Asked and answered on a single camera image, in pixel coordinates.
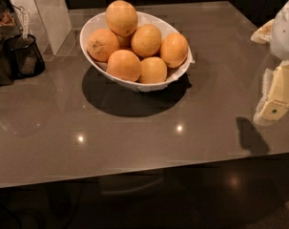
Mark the small hidden orange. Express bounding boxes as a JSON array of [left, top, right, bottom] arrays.
[[117, 36, 130, 47]]

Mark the clear acrylic stand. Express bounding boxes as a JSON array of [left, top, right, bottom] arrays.
[[10, 0, 72, 61]]

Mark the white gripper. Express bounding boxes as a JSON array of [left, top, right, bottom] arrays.
[[251, 0, 289, 126]]

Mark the dark appliance at left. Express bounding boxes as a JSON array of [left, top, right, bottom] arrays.
[[0, 0, 20, 86]]

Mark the white ceramic bowl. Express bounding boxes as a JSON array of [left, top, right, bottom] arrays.
[[79, 11, 195, 92]]

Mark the black mesh cup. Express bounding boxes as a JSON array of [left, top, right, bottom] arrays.
[[5, 34, 45, 78]]

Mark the white tag utensil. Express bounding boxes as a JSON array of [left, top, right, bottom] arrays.
[[15, 6, 30, 40]]

